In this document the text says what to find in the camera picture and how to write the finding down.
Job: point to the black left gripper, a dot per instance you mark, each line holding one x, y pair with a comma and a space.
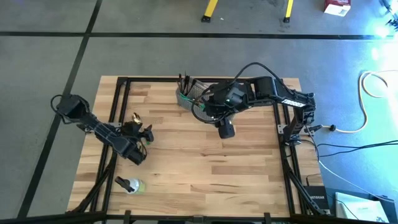
136, 133

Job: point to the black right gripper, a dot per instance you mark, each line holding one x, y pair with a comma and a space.
224, 115

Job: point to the grey plastic cutlery basket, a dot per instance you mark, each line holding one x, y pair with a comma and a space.
192, 96

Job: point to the black metal fork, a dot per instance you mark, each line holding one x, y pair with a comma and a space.
180, 81
192, 84
186, 82

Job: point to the clear bottle black sprayer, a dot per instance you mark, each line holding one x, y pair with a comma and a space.
132, 185

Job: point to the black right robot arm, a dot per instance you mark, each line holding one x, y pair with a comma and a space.
273, 93

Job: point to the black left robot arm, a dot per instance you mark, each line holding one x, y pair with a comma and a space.
102, 133

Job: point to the yellow step ladder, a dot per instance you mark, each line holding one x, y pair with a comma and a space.
211, 7

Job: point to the red and white carton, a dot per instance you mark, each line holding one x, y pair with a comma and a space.
337, 7

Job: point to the white paper box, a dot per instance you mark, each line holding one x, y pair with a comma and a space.
357, 208

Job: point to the black stand legs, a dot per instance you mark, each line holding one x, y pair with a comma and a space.
390, 12

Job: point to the black metal rig frame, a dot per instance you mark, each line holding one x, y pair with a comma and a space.
155, 79

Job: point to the black network switch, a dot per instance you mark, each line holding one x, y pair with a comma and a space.
316, 197

